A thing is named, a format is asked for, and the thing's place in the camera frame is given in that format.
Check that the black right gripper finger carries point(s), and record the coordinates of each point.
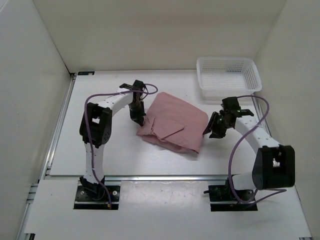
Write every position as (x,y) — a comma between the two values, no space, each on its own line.
(211,123)
(214,135)

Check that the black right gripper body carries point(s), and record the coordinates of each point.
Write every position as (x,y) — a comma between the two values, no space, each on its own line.
(221,126)

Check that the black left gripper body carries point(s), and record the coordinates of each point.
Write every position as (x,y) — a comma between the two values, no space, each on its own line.
(137,110)

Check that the pink trousers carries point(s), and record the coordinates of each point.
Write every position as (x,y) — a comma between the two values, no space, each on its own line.
(174,124)

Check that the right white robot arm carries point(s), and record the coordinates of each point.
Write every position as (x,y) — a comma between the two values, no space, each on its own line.
(274,164)

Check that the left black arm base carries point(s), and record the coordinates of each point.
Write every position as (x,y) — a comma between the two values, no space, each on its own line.
(85,201)

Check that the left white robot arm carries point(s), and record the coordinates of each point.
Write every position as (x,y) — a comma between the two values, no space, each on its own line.
(96,129)

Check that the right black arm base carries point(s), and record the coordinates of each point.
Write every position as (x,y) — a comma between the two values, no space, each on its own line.
(222,199)

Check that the white plastic basket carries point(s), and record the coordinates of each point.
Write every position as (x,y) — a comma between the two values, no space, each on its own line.
(221,77)

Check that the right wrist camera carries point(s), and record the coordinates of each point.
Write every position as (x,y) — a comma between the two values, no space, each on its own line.
(230,104)

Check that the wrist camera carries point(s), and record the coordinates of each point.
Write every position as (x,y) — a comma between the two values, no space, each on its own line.
(139,86)
(230,104)

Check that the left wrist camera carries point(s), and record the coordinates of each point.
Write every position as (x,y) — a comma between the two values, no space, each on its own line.
(139,86)

